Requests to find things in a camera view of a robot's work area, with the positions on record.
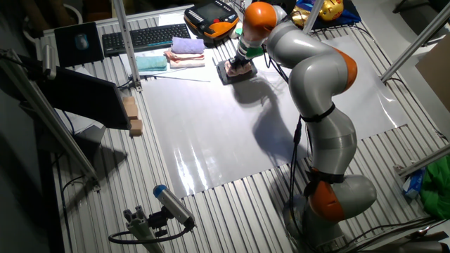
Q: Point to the peach folded cloth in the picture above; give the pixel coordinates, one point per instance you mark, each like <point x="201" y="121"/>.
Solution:
<point x="183" y="56"/>

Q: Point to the green fabric heap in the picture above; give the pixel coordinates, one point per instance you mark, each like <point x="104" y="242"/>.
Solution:
<point x="437" y="189"/>

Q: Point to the dark grey terry cloth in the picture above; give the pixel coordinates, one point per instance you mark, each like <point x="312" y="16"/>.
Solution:
<point x="239" y="80"/>

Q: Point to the grey camera stand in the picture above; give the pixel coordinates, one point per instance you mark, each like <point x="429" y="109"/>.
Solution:
<point x="142" y="228"/>

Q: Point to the aluminium frame post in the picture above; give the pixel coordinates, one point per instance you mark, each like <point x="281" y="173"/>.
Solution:
<point x="313" y="14"/>
<point x="425" y="160"/>
<point x="127" y="45"/>
<point x="415" y="44"/>
<point x="45" y="116"/>

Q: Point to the silver camera with blue end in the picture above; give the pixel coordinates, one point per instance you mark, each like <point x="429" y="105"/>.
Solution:
<point x="174" y="205"/>

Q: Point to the black mouse pad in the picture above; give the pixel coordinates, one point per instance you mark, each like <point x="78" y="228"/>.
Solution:
<point x="67" y="52"/>

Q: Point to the orange and black teach pendant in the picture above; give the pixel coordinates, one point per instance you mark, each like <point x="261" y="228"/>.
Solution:
<point x="211" y="17"/>

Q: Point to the grey plastic table mat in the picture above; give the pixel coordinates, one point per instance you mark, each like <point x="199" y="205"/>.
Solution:
<point x="211" y="140"/>

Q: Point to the silver and orange robot arm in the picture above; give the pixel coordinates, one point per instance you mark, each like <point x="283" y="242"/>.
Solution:
<point x="316" y="105"/>

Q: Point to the thin long rod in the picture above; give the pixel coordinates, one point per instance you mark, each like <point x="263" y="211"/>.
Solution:
<point x="183" y="78"/>

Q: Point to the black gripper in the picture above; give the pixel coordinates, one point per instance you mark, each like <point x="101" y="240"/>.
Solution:
<point x="239" y="60"/>

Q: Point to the blue tissue pack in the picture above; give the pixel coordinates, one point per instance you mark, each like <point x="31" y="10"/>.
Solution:
<point x="414" y="182"/>

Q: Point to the teal folded cloth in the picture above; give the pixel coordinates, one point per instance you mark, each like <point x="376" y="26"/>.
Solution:
<point x="151" y="63"/>

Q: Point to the blue fabric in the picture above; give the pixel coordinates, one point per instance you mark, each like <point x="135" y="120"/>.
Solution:
<point x="348" y="15"/>

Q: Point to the black computer keyboard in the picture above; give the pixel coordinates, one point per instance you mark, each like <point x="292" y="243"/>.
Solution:
<point x="146" y="38"/>

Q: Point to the brown cardboard box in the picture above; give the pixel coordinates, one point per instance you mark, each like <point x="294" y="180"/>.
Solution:
<point x="436" y="74"/>

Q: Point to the wooden block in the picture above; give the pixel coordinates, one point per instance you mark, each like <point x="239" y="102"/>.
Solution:
<point x="136" y="127"/>
<point x="131" y="111"/>

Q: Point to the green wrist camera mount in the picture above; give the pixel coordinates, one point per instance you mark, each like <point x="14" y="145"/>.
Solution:
<point x="255" y="52"/>

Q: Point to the gold piggy bank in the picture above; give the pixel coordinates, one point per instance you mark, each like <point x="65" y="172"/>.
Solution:
<point x="330" y="10"/>

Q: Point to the black flat monitor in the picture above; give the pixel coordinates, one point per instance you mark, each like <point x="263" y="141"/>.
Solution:
<point x="84" y="96"/>

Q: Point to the gold foil object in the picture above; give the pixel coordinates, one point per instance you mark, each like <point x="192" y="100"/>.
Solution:
<point x="300" y="15"/>

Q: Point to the pink terry cloth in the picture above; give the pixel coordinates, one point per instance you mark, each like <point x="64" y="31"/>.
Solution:
<point x="239" y="72"/>

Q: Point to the purple folded cloth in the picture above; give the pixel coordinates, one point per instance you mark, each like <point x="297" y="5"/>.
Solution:
<point x="188" y="45"/>

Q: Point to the dark computer mouse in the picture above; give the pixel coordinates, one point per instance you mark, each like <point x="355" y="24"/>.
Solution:
<point x="81" y="41"/>

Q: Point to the cream folded cloth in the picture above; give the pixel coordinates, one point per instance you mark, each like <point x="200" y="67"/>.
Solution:
<point x="188" y="64"/>

